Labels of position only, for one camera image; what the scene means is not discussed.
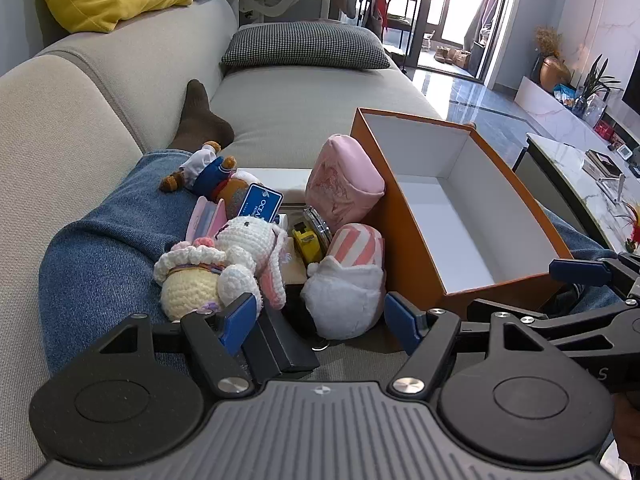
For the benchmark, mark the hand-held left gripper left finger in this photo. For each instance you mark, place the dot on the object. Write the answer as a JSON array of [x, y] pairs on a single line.
[[240, 321]]

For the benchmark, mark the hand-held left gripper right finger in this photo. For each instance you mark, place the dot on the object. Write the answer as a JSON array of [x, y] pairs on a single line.
[[400, 321]]

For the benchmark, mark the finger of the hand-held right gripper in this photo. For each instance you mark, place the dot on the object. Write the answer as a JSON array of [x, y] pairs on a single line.
[[575, 270], [510, 309]]

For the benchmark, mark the orange cardboard box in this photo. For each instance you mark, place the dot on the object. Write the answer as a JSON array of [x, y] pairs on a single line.
[[415, 260]]

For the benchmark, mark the white crochet bunny doll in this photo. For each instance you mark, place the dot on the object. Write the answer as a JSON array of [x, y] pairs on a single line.
[[240, 240]]

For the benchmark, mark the yellow tape measure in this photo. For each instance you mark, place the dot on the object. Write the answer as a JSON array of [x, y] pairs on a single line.
[[306, 242]]

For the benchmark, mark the round metal tin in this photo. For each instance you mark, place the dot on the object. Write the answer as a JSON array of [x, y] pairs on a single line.
[[320, 225]]

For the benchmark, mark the person's right leg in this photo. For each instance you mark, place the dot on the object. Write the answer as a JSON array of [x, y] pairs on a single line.
[[575, 240]]

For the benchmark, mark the person's leg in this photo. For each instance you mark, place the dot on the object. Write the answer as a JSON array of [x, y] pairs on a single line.
[[575, 240], [100, 250]]

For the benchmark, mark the black box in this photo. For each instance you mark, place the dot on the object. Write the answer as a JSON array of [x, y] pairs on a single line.
[[280, 345]]

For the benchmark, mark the red tassel ornament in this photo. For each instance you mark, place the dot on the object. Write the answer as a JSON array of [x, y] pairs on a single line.
[[634, 230]]

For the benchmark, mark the white folding stand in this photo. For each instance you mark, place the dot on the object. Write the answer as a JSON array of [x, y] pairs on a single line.
[[617, 187]]

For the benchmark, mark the books with dark cover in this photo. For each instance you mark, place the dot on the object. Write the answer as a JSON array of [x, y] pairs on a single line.
[[602, 162]]

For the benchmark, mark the marble coffee table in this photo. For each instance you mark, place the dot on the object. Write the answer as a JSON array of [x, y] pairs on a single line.
[[560, 160]]

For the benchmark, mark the small white clock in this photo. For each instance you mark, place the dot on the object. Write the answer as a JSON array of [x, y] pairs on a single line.
[[624, 151]]

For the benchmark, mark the red box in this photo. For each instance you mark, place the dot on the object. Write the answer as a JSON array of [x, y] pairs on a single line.
[[607, 132]]

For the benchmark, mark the white flat box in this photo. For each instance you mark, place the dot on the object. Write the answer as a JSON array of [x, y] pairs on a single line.
[[280, 182]]

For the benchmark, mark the pink plush pouch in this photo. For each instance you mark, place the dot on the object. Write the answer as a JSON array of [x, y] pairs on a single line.
[[345, 180]]

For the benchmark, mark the person's left leg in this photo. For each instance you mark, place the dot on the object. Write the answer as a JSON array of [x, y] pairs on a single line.
[[100, 250]]

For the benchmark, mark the white marble tv stand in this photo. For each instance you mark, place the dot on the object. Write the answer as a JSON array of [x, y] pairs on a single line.
[[545, 110]]

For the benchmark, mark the blue snack bag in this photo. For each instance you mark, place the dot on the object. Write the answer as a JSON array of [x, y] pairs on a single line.
[[565, 94]]

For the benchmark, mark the green potted plant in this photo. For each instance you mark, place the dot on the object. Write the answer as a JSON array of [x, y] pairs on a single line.
[[597, 82]]

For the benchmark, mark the black television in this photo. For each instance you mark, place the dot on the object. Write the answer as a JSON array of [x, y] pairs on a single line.
[[632, 90]]

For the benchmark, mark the brown vase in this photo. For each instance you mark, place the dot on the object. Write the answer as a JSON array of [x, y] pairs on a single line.
[[554, 74]]

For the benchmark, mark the grey sofa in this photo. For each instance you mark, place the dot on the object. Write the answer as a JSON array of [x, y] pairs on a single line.
[[300, 100]]

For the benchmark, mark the dried flowers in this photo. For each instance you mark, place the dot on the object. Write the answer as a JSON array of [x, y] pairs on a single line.
[[547, 41]]

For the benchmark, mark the pair of brown shoes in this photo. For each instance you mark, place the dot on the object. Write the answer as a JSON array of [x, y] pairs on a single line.
[[452, 56]]

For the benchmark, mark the grey curtain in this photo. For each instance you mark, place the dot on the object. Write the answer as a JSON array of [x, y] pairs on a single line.
[[482, 5]]

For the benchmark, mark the grey houndstooth cushion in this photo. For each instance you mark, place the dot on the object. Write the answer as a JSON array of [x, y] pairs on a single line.
[[305, 47]]

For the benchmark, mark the glass balcony door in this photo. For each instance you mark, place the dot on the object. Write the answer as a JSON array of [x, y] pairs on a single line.
[[450, 0]]

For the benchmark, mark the black shelf cart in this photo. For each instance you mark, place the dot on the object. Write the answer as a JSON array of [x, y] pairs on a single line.
[[402, 15]]

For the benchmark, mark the red jacket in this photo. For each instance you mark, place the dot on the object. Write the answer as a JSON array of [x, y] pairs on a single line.
[[381, 5]]

